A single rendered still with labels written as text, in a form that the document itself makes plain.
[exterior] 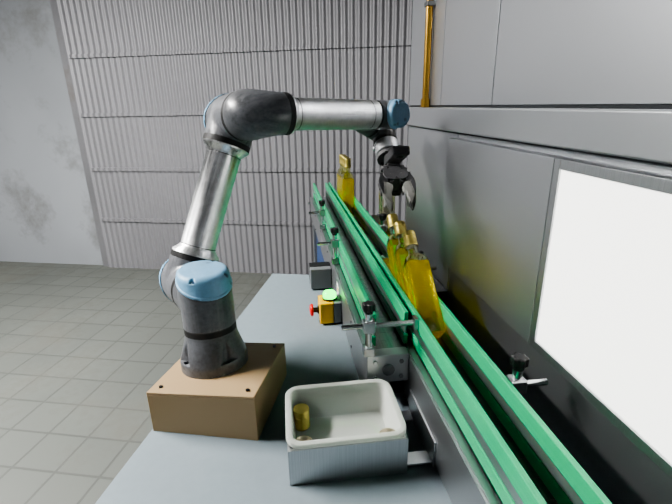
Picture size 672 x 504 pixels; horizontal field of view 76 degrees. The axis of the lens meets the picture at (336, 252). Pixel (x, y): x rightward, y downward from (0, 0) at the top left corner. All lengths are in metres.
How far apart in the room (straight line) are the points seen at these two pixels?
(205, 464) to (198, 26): 3.32
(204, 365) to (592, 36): 0.92
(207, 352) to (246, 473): 0.26
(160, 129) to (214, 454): 3.29
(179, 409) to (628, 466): 0.80
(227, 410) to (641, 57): 0.90
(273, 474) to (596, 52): 0.89
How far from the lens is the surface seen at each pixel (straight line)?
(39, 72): 4.64
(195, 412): 1.00
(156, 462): 1.01
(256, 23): 3.67
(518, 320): 0.92
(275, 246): 3.80
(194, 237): 1.09
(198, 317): 0.98
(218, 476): 0.94
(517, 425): 0.80
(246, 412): 0.96
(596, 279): 0.73
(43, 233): 4.98
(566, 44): 0.86
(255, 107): 1.01
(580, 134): 0.76
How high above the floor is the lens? 1.41
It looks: 19 degrees down
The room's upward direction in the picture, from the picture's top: 1 degrees counter-clockwise
